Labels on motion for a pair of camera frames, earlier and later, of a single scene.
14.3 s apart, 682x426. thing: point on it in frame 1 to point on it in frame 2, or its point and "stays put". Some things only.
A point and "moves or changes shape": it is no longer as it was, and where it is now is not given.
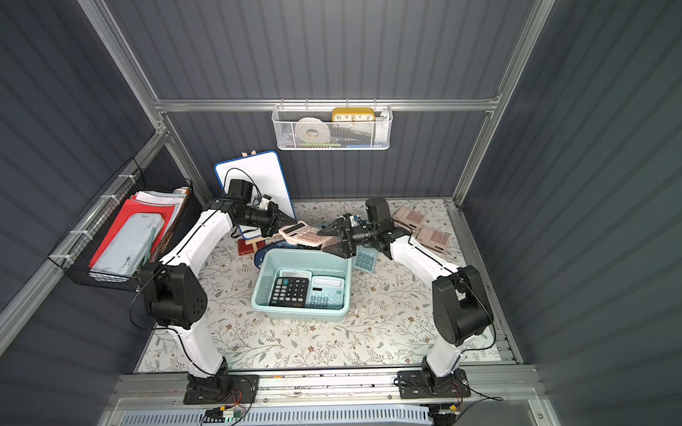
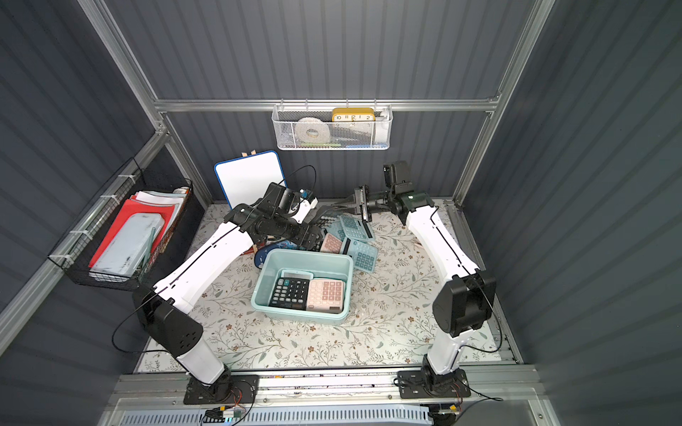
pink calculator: [304, 233] moves or changes shape
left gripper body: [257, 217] to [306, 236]
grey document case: [130, 248] stays put
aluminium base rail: [491, 390] stays put
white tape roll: [312, 130] stays put
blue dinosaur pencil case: [258, 255] stays put
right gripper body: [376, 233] to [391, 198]
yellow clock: [353, 114] stays put
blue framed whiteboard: [265, 172] stays put
